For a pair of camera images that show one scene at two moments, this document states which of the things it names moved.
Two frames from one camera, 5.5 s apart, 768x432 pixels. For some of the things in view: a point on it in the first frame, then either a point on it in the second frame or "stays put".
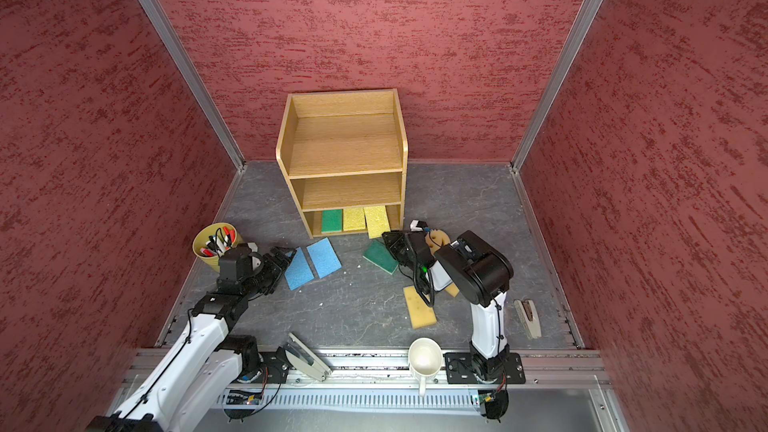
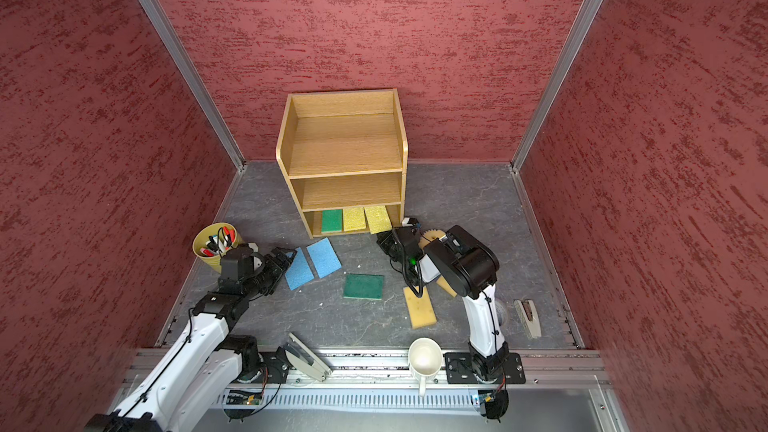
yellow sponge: x=354 y=219 stays put
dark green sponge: x=377 y=253 to x=364 y=286
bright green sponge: x=332 y=220 stays put
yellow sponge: x=376 y=221 stays put
